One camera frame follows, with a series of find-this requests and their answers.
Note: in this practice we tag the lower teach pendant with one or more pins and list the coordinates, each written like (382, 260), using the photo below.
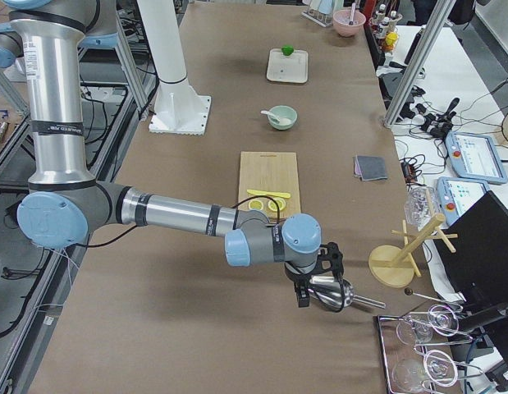
(457, 195)

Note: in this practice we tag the wooden mug tree stand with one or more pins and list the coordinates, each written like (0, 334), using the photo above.
(395, 267)

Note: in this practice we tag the folded grey cloth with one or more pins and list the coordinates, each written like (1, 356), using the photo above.
(370, 168)

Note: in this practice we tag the teach pendant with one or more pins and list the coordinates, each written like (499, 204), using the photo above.
(475, 157)
(457, 195)

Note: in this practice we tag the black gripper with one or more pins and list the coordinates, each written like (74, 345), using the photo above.
(299, 282)

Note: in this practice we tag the upper teach pendant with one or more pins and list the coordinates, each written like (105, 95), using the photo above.
(475, 157)

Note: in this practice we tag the metal scoop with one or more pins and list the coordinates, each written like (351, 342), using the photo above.
(337, 294)

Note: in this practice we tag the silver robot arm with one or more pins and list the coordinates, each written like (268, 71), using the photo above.
(66, 202)

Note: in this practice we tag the pink bowl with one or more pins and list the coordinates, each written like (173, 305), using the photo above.
(347, 25)

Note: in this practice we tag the cream rabbit print tray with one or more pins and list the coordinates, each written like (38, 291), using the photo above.
(287, 69)

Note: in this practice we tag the clear glass cup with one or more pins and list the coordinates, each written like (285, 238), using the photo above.
(421, 204)

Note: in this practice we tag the mint green bowl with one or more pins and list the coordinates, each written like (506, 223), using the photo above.
(287, 117)

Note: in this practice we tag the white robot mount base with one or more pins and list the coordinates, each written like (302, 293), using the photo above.
(178, 109)

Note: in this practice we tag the yellow plastic knife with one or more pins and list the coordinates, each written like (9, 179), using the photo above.
(284, 195)

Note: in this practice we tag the black monitor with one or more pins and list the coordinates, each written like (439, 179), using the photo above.
(478, 269)

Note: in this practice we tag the aluminium frame post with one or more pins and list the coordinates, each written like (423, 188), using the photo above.
(434, 26)

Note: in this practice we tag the bamboo cutting board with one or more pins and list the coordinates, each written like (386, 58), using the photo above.
(272, 172)

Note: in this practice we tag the green lime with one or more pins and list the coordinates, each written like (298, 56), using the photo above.
(287, 50)

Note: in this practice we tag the wire glass rack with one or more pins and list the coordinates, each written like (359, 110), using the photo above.
(415, 354)

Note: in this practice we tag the upper lemon slice stack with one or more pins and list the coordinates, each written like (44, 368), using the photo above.
(256, 204)

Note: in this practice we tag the white plastic spoon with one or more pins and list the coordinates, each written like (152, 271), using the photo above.
(274, 117)

